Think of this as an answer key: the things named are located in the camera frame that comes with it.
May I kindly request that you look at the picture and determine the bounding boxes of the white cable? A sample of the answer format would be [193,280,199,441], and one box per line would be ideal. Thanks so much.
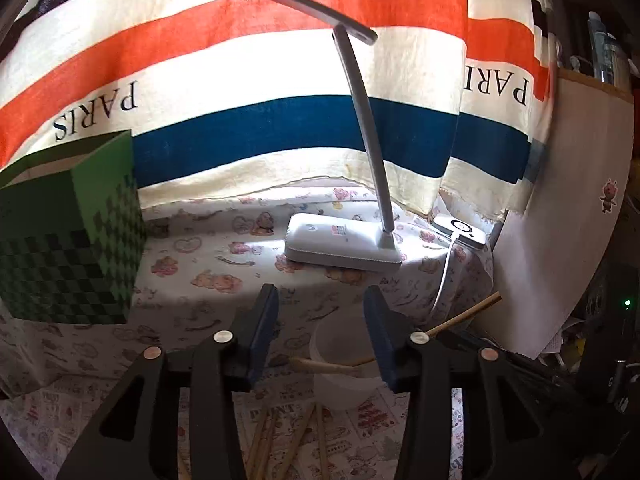
[431,240,461,318]

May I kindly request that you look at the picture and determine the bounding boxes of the green checkered box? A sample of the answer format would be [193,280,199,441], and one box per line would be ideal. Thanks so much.
[0,129,148,326]

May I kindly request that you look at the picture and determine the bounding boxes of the beige board panel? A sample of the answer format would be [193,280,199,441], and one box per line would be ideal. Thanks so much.
[492,67,636,361]

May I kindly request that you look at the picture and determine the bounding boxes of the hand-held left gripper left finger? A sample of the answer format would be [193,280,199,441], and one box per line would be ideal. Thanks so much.
[55,284,280,480]

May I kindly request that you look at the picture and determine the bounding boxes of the black speaker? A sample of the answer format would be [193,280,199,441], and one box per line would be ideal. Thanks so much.
[575,255,640,361]

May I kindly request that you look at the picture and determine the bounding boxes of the clear blue bottle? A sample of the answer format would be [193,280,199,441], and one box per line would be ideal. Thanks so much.
[587,11,608,81]

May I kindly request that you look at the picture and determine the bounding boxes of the cartoon pig sticker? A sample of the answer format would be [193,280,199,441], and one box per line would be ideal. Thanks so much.
[600,178,619,213]

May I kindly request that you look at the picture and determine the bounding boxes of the striped curtain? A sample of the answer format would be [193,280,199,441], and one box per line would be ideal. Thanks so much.
[0,0,558,216]

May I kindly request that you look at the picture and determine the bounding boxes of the clear bottle with dark cap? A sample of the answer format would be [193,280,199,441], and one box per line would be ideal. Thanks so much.
[602,35,631,86]

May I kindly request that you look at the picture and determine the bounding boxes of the translucent white plastic cup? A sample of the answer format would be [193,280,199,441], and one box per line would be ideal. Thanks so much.
[309,310,388,411]

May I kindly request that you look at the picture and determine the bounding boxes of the white desk lamp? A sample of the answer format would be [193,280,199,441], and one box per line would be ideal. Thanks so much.
[180,0,403,273]

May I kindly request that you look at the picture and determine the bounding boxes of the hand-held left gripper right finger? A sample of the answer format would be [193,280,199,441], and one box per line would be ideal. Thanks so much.
[363,285,583,480]

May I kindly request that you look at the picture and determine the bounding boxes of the cartoon printed tablecloth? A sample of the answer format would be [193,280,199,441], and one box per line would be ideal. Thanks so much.
[0,180,501,480]

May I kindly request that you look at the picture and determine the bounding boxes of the stack of papers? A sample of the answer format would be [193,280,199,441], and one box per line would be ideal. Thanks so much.
[537,315,588,373]

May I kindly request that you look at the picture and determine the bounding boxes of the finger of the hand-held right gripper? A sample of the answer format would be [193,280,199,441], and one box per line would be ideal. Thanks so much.
[440,329,576,403]

